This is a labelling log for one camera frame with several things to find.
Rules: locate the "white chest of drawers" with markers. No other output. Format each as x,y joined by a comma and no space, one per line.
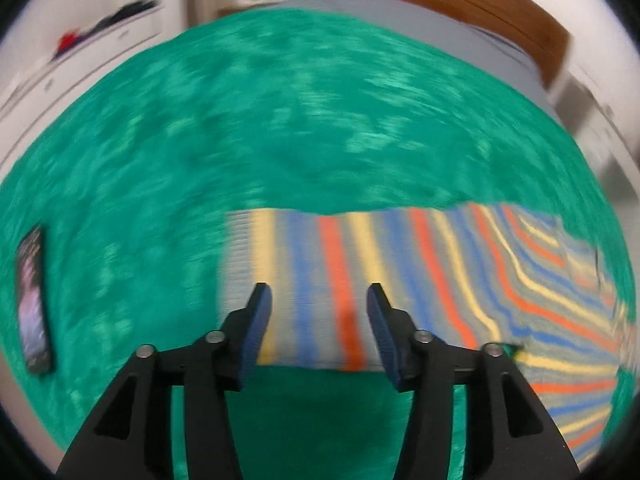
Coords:
75,65

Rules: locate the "black clothes pile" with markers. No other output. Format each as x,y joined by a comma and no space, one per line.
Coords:
122,14

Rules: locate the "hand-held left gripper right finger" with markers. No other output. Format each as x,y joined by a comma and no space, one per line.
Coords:
382,330

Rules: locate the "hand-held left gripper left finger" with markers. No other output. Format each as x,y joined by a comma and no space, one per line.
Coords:
257,330

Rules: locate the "green patterned blanket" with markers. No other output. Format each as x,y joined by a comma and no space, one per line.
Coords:
250,125

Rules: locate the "wooden headboard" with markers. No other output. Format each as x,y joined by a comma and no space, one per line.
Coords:
475,0

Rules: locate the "red cloth item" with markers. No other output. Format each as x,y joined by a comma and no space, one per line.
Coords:
67,41

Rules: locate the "white desk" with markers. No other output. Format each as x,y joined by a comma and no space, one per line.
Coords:
600,110

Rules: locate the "striped knitted sweater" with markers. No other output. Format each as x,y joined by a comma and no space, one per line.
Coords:
450,270

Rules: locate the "black smartphone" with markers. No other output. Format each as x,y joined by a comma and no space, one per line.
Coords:
34,305

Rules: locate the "grey bed sheet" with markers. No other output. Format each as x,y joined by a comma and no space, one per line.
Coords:
450,35

